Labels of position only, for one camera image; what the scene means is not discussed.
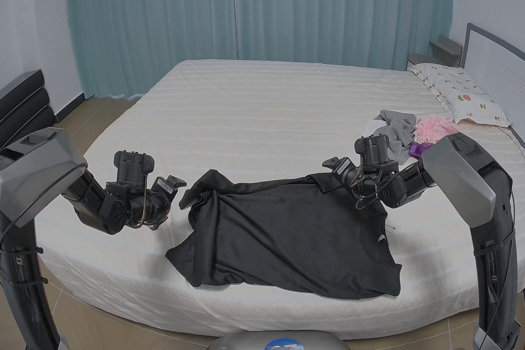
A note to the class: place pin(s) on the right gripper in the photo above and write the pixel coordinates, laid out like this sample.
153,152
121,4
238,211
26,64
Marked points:
356,182

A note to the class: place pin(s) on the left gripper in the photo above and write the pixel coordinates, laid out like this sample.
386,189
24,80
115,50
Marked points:
158,209

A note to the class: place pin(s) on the black T-shirt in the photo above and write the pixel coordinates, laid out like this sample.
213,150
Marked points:
287,233

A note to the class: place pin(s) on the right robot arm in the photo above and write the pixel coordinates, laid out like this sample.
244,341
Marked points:
463,176

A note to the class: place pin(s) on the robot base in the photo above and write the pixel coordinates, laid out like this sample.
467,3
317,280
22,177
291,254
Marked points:
274,342

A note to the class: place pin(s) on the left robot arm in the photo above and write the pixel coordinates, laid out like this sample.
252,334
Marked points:
37,176

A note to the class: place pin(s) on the bed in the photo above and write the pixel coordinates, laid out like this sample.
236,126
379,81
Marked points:
246,127

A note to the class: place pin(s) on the white garment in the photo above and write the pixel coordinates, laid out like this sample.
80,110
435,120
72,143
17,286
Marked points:
371,128

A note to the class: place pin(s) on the grey garment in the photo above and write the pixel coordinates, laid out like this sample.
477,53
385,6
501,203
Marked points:
398,131

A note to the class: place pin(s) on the purple garment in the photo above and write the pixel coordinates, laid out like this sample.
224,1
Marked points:
418,151

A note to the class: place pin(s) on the pink garment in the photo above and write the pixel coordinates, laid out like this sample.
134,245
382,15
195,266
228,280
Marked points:
434,129

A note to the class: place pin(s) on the white printed pillow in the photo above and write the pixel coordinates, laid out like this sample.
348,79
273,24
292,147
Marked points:
459,94

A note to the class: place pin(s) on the grey bedside table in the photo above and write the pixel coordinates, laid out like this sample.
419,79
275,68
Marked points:
441,51

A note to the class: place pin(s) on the black chest of drawers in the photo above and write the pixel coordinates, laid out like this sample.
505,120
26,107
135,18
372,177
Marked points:
24,102

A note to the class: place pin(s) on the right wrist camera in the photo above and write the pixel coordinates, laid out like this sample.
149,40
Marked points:
341,168

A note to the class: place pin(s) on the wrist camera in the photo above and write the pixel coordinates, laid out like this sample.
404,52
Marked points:
341,168
166,188

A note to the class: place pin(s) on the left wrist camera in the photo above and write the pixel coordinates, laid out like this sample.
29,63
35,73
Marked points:
166,188

